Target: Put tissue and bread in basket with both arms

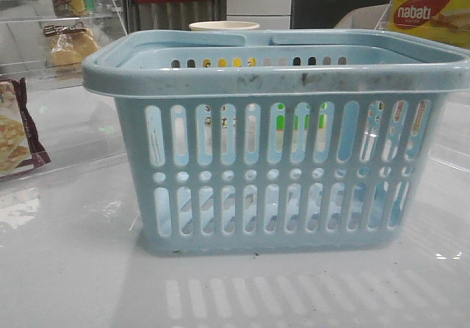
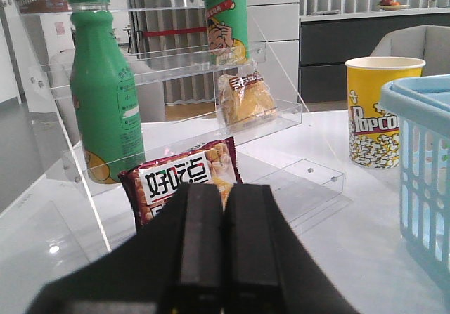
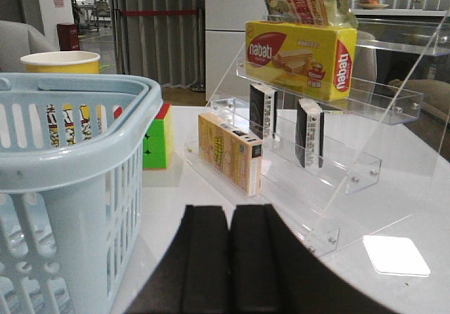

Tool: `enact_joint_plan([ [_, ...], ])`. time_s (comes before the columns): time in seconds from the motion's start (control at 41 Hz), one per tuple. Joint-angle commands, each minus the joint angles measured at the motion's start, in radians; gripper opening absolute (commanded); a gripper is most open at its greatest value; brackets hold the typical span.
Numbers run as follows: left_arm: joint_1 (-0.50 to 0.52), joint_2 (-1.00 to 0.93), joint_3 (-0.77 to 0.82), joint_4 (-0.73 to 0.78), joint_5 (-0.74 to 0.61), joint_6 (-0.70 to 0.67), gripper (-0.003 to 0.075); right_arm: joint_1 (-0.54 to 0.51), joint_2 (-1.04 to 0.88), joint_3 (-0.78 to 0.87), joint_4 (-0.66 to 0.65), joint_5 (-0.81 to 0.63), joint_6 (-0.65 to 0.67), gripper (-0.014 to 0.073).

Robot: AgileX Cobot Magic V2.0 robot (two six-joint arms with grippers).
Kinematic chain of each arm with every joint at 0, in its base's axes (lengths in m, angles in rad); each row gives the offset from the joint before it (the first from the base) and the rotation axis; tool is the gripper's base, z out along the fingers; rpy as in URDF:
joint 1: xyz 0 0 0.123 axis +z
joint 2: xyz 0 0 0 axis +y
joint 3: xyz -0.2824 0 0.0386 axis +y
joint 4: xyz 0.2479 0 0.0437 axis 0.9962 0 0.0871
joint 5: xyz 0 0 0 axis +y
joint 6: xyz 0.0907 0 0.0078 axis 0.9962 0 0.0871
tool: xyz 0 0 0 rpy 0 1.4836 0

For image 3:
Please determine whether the green red puzzle cube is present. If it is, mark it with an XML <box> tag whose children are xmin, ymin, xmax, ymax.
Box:
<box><xmin>141</xmin><ymin>103</ymin><xmax>174</xmax><ymax>170</ymax></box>

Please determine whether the white cabinet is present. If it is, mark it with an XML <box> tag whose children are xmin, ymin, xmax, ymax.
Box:
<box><xmin>205</xmin><ymin>0</ymin><xmax>266</xmax><ymax>100</ymax></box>

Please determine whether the clear acrylic right display shelf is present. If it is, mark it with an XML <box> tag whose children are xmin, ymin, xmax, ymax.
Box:
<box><xmin>185</xmin><ymin>17</ymin><xmax>449</xmax><ymax>256</ymax></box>

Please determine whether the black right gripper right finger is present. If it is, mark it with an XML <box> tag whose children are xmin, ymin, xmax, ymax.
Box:
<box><xmin>231</xmin><ymin>204</ymin><xmax>391</xmax><ymax>313</ymax></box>

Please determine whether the black tissue pack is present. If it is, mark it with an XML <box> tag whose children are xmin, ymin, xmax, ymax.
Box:
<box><xmin>250</xmin><ymin>83</ymin><xmax>278</xmax><ymax>139</ymax></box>
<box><xmin>295</xmin><ymin>98</ymin><xmax>324</xmax><ymax>169</ymax></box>

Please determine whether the yellow nabati wafer box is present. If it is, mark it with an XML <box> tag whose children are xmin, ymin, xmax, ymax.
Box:
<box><xmin>245</xmin><ymin>20</ymin><xmax>357</xmax><ymax>101</ymax></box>

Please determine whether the popcorn snack bag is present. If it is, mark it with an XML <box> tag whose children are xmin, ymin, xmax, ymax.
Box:
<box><xmin>264</xmin><ymin>0</ymin><xmax>358</xmax><ymax>28</ymax></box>

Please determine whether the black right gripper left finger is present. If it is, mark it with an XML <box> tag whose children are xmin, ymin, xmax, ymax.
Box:
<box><xmin>127</xmin><ymin>205</ymin><xmax>229</xmax><ymax>313</ymax></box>

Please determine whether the corn print snack box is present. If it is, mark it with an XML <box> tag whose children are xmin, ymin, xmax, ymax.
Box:
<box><xmin>198</xmin><ymin>112</ymin><xmax>262</xmax><ymax>196</ymax></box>

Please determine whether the light blue plastic basket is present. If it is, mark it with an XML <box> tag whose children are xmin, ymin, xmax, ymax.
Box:
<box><xmin>1</xmin><ymin>73</ymin><xmax>162</xmax><ymax>313</ymax></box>

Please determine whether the dark red box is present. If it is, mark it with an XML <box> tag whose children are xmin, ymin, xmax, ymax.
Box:
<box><xmin>57</xmin><ymin>22</ymin><xmax>80</xmax><ymax>51</ymax></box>

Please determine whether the red stanchion barrier belt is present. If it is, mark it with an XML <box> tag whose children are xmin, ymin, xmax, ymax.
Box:
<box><xmin>119</xmin><ymin>9</ymin><xmax>198</xmax><ymax>16</ymax></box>

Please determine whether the white square coaster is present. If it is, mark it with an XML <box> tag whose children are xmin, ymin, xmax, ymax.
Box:
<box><xmin>363</xmin><ymin>235</ymin><xmax>431</xmax><ymax>277</ymax></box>

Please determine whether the grey sofa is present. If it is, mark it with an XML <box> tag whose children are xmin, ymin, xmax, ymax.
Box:
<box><xmin>0</xmin><ymin>20</ymin><xmax>59</xmax><ymax>72</ymax></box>

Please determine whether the yellow paper cup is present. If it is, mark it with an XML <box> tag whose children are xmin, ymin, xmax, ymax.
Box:
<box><xmin>20</xmin><ymin>51</ymin><xmax>101</xmax><ymax>74</ymax></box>

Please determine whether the fruit plate on counter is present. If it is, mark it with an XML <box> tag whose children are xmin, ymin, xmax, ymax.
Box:
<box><xmin>359</xmin><ymin>0</ymin><xmax>389</xmax><ymax>9</ymax></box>

